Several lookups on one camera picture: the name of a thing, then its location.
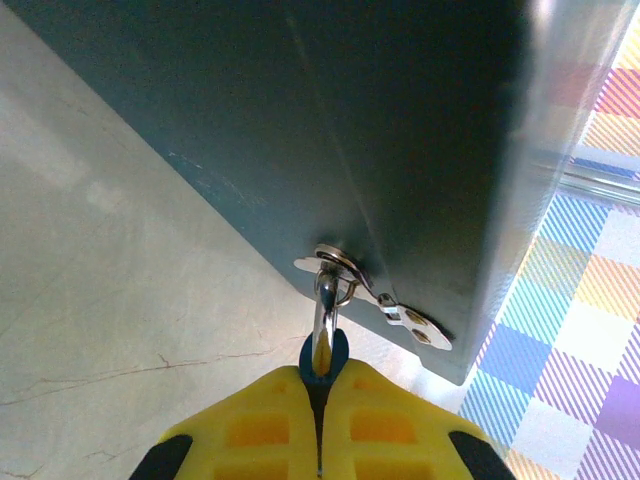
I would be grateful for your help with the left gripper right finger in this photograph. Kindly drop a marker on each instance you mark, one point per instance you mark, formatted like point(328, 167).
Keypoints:
point(385, 430)

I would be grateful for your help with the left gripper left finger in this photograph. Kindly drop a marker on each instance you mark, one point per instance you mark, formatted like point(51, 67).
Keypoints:
point(260, 430)

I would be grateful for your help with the aluminium side rail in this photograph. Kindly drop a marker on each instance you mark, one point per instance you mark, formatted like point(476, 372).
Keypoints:
point(600, 180)

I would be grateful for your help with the silver metal hasp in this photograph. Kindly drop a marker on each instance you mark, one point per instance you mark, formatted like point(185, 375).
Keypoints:
point(415, 325)

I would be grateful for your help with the starry night print box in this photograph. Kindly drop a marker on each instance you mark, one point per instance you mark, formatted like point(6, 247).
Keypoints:
point(350, 125)

